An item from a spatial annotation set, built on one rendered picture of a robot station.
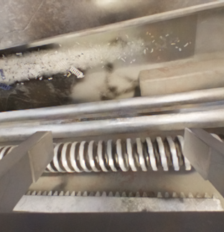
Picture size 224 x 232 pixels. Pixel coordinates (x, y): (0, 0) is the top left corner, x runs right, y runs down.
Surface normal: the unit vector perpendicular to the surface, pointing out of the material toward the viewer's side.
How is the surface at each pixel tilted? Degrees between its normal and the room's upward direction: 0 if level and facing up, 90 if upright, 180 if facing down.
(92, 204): 90
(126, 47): 0
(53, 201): 90
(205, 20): 0
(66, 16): 0
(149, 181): 90
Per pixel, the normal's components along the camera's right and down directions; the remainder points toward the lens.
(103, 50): -0.11, 0.62
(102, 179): -0.21, -0.77
